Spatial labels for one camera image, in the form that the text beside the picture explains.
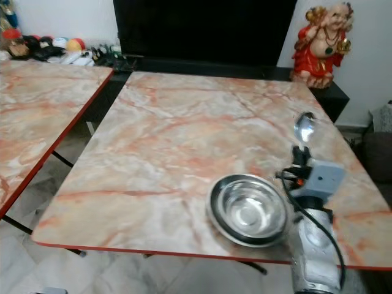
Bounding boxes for silver metal spoon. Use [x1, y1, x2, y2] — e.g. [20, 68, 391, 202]
[294, 111, 318, 149]

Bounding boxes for stainless steel bowl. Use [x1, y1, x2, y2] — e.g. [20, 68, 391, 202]
[206, 173, 290, 249]

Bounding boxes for dark brown seat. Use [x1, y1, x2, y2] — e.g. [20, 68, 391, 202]
[359, 104, 392, 206]

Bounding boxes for red laughing Buddha statue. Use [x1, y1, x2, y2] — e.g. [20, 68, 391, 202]
[290, 2, 353, 90]

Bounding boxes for red capped brown figurine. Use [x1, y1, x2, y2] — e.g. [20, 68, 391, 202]
[1, 28, 26, 59]

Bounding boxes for black bag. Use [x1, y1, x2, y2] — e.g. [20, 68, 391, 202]
[23, 35, 65, 62]

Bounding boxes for black television screen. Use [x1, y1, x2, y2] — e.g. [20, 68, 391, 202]
[113, 0, 298, 67]

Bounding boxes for blue decorative figure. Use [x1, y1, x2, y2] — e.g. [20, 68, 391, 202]
[1, 0, 19, 29]

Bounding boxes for white cloth pile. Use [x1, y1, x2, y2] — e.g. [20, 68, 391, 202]
[58, 50, 97, 66]

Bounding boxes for orange and yellow ball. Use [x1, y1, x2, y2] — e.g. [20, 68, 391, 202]
[66, 37, 86, 53]

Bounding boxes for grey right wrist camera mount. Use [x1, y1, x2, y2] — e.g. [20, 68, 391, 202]
[290, 159, 346, 202]

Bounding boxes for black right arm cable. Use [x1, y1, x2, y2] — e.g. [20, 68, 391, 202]
[281, 174, 345, 290]

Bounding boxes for black metal table leg frame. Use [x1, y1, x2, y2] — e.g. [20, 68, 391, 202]
[144, 252, 269, 276]
[2, 150, 88, 257]

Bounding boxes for black wire basket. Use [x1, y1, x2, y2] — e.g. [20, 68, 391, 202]
[93, 47, 143, 74]

